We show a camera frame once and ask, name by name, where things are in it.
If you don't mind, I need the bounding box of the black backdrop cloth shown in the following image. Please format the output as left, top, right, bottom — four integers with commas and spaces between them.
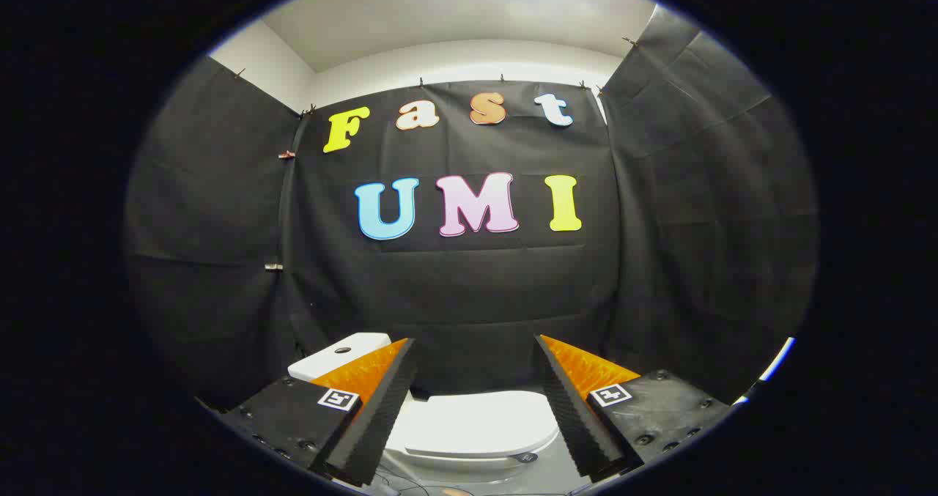
123, 5, 819, 410

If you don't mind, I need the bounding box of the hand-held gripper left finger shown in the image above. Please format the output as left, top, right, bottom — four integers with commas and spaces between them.
220, 337, 418, 488

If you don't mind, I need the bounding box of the thin black floor cable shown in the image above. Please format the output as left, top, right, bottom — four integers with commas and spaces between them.
372, 473, 442, 496

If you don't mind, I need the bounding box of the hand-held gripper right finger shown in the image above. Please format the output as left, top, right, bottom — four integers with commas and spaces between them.
535, 334, 734, 483

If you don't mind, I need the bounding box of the white toilet lid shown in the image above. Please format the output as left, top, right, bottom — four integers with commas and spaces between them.
388, 390, 562, 459

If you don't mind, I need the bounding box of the white toilet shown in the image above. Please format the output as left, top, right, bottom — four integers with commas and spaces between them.
287, 333, 565, 486

